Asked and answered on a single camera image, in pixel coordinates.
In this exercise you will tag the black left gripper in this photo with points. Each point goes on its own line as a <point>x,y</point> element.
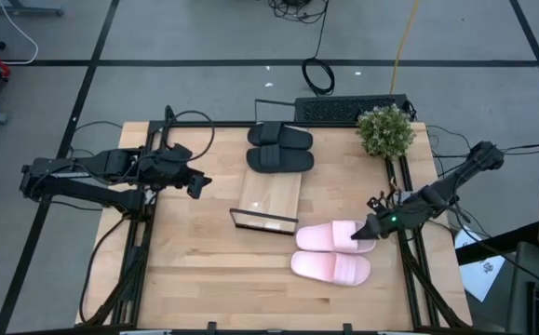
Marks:
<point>166,174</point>

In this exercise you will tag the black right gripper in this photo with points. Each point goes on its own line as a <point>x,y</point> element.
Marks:
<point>397,219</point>

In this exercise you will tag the pink slide sandal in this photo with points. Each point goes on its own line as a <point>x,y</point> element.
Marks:
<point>315,267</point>
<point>320,237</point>

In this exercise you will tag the black slide sandal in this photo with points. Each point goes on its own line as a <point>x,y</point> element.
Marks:
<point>292,160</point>
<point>292,137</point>

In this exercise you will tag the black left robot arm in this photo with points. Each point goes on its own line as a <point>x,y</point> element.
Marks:
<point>87,193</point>

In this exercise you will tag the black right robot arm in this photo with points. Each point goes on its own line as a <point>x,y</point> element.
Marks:
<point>455,179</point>

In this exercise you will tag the black-framed wooden shoe shelf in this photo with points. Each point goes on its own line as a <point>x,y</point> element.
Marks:
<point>271,193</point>

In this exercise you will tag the green potted plant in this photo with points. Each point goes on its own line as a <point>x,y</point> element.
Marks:
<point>385,132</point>

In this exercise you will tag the white paper sheet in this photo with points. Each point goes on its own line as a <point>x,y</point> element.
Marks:
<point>481,274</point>

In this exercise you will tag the grey furniture base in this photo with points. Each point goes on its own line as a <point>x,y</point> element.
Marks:
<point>22,8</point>

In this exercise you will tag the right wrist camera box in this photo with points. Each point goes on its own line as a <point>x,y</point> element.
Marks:
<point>380,205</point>

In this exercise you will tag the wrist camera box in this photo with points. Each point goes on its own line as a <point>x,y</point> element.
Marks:
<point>380,205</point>
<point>180,152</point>

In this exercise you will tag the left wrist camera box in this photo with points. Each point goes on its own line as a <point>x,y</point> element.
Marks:
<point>180,152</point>

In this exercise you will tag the black aluminium rig frame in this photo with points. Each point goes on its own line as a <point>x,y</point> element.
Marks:
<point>232,124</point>

